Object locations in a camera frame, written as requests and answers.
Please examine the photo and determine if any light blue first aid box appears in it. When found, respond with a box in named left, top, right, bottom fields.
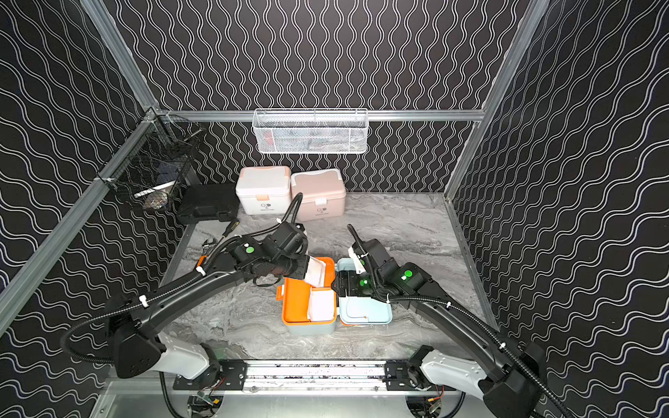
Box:
left=286, top=258, right=392, bottom=336

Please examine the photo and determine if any orange tray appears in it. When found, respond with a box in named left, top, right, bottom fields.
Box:
left=276, top=257, right=337, bottom=334

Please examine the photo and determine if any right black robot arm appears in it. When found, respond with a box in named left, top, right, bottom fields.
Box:
left=347, top=225, right=573, bottom=417

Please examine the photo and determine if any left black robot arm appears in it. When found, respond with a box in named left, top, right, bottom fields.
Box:
left=60, top=193, right=311, bottom=379

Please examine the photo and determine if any pink first aid box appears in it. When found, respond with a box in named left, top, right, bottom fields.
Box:
left=291, top=168, right=347, bottom=222

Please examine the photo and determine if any white first aid box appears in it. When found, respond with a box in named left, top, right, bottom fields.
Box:
left=235, top=165, right=292, bottom=215

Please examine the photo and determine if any black plastic tool case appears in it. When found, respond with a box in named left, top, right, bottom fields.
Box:
left=177, top=183, right=240, bottom=225

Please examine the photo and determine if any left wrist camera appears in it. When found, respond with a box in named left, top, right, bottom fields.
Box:
left=261, top=222, right=308, bottom=259

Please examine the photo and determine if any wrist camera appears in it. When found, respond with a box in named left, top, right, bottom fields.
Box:
left=261, top=222, right=308, bottom=259
left=348, top=239, right=392, bottom=273

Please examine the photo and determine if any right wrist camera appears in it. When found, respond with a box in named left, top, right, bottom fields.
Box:
left=348, top=239, right=392, bottom=273

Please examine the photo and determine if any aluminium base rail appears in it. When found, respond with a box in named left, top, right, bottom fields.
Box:
left=103, top=358, right=524, bottom=394

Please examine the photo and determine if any white wire wall basket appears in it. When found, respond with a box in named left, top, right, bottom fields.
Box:
left=252, top=108, right=369, bottom=154

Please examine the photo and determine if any black wire wall basket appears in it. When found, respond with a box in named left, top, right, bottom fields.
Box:
left=101, top=111, right=205, bottom=212

